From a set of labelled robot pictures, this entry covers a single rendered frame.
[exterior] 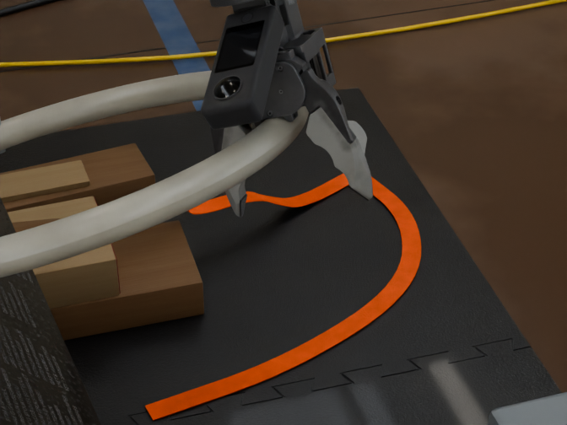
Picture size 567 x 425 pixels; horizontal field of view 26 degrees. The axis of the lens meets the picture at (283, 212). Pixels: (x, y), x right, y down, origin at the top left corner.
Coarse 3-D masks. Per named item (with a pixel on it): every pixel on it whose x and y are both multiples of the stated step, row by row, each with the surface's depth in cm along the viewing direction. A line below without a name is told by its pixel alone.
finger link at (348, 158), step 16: (320, 112) 103; (320, 128) 103; (336, 128) 103; (352, 128) 107; (320, 144) 104; (336, 144) 103; (352, 144) 103; (336, 160) 104; (352, 160) 104; (352, 176) 104; (368, 176) 105; (368, 192) 105
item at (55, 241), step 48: (96, 96) 135; (144, 96) 133; (192, 96) 131; (0, 144) 134; (240, 144) 99; (288, 144) 104; (144, 192) 94; (192, 192) 95; (0, 240) 92; (48, 240) 91; (96, 240) 92
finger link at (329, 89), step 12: (312, 72) 102; (312, 84) 102; (324, 84) 102; (312, 96) 102; (324, 96) 102; (336, 96) 103; (312, 108) 103; (324, 108) 102; (336, 108) 102; (336, 120) 103; (348, 132) 103
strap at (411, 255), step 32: (320, 192) 310; (384, 192) 310; (416, 224) 299; (416, 256) 289; (384, 288) 279; (352, 320) 270; (288, 352) 262; (320, 352) 262; (224, 384) 254; (160, 416) 247
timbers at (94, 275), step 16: (32, 208) 272; (48, 208) 272; (64, 208) 272; (80, 208) 272; (80, 256) 258; (96, 256) 258; (112, 256) 258; (48, 272) 254; (64, 272) 255; (80, 272) 257; (96, 272) 258; (112, 272) 259; (48, 288) 257; (64, 288) 258; (80, 288) 259; (96, 288) 260; (112, 288) 262; (48, 304) 259; (64, 304) 260
